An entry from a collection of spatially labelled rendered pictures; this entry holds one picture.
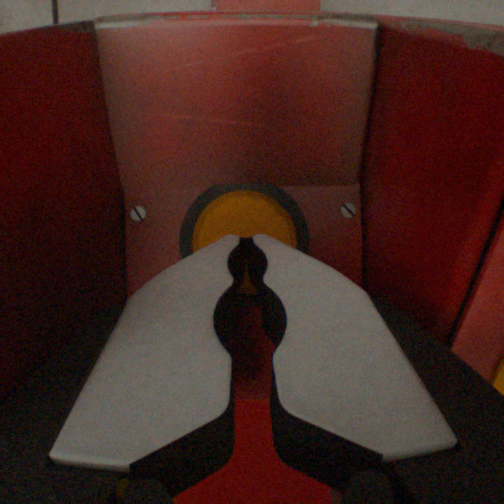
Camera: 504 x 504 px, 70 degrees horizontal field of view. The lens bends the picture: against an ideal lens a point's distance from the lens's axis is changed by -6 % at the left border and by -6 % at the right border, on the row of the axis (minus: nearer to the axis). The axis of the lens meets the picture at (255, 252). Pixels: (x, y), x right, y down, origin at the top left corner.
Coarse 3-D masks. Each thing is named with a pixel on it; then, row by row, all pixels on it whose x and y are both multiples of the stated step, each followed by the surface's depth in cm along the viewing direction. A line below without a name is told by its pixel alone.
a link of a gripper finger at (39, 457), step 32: (96, 320) 8; (64, 352) 7; (96, 352) 7; (32, 384) 6; (64, 384) 6; (0, 416) 6; (32, 416) 6; (64, 416) 6; (0, 448) 5; (32, 448) 5; (0, 480) 5; (32, 480) 5; (64, 480) 5; (96, 480) 5; (128, 480) 5
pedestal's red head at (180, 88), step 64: (0, 64) 6; (64, 64) 9; (128, 64) 11; (192, 64) 12; (256, 64) 12; (320, 64) 12; (384, 64) 12; (448, 64) 8; (0, 128) 6; (64, 128) 9; (128, 128) 13; (192, 128) 13; (256, 128) 13; (320, 128) 13; (384, 128) 12; (448, 128) 8; (0, 192) 6; (64, 192) 9; (128, 192) 14; (192, 192) 14; (320, 192) 14; (384, 192) 12; (448, 192) 8; (0, 256) 6; (64, 256) 9; (128, 256) 14; (320, 256) 14; (384, 256) 12; (448, 256) 8; (0, 320) 6; (64, 320) 9; (256, 320) 14; (448, 320) 9; (0, 384) 6; (256, 384) 14
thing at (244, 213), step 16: (240, 192) 14; (256, 192) 14; (208, 208) 14; (224, 208) 14; (240, 208) 14; (256, 208) 14; (272, 208) 14; (208, 224) 14; (224, 224) 14; (240, 224) 14; (256, 224) 14; (272, 224) 14; (288, 224) 14; (208, 240) 14; (288, 240) 14; (240, 288) 14
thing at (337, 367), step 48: (288, 288) 9; (336, 288) 9; (288, 336) 8; (336, 336) 8; (384, 336) 8; (288, 384) 7; (336, 384) 7; (384, 384) 7; (288, 432) 6; (336, 432) 6; (384, 432) 6; (432, 432) 6; (336, 480) 6
